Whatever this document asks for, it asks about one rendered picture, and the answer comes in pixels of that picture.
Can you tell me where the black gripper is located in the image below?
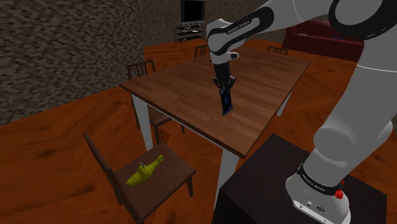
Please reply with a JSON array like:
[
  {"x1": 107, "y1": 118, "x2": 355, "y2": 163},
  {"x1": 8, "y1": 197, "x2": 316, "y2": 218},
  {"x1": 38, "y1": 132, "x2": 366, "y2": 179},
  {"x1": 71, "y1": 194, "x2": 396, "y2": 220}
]
[{"x1": 212, "y1": 61, "x2": 237, "y2": 94}]

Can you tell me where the wooden table with white legs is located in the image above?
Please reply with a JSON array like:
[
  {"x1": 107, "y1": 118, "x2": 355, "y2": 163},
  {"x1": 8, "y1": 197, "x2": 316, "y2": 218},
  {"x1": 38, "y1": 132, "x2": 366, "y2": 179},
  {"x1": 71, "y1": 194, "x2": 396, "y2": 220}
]
[{"x1": 118, "y1": 46, "x2": 312, "y2": 209}]

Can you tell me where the dark wooden chair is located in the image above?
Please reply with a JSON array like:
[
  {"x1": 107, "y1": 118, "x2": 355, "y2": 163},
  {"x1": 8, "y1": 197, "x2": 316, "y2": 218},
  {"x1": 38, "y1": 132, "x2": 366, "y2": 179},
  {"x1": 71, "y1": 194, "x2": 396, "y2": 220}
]
[
  {"x1": 193, "y1": 44, "x2": 210, "y2": 59},
  {"x1": 267, "y1": 45, "x2": 289, "y2": 56},
  {"x1": 82, "y1": 132, "x2": 197, "y2": 224},
  {"x1": 127, "y1": 59, "x2": 186, "y2": 145}
]

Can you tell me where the television on black stand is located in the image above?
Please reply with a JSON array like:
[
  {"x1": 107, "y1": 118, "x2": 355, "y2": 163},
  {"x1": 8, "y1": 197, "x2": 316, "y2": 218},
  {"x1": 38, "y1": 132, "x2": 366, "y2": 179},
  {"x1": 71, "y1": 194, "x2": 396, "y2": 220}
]
[{"x1": 174, "y1": 0, "x2": 207, "y2": 45}]

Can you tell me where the dark red sofa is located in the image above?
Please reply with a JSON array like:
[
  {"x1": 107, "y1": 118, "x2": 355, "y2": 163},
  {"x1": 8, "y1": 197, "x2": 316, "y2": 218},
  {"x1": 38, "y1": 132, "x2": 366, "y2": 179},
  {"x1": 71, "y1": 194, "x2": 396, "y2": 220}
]
[{"x1": 281, "y1": 19, "x2": 365, "y2": 63}]

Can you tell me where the dark robot stand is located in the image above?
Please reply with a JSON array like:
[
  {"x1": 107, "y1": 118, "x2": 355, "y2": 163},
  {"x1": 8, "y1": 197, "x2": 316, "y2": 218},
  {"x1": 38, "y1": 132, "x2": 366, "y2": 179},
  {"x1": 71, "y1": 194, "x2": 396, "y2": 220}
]
[{"x1": 211, "y1": 133, "x2": 388, "y2": 224}]

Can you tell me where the yellow banana-shaped toy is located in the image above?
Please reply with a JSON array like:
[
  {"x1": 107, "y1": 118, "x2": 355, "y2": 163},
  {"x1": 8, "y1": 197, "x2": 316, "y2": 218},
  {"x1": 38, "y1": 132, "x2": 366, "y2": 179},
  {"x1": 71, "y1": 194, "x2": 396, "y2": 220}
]
[{"x1": 125, "y1": 154, "x2": 164, "y2": 188}]

